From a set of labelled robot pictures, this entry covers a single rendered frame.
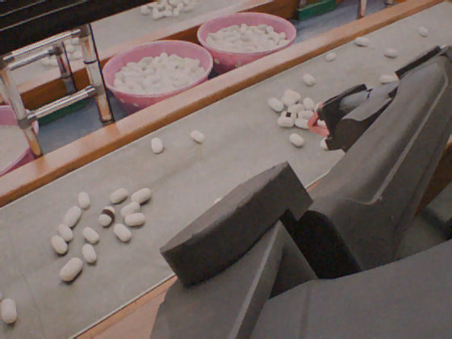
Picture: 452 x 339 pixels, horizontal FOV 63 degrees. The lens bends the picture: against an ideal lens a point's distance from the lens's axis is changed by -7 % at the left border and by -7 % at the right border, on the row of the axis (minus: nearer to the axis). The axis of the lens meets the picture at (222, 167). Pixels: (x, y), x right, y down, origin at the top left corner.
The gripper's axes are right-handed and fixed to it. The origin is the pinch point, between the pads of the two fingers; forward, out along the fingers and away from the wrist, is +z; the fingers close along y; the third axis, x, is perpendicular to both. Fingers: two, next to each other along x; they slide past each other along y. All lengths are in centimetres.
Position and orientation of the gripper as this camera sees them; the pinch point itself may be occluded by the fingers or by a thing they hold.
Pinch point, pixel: (312, 125)
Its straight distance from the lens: 66.1
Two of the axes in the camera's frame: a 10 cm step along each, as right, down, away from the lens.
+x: 4.3, 8.9, 1.4
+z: -4.5, 0.8, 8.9
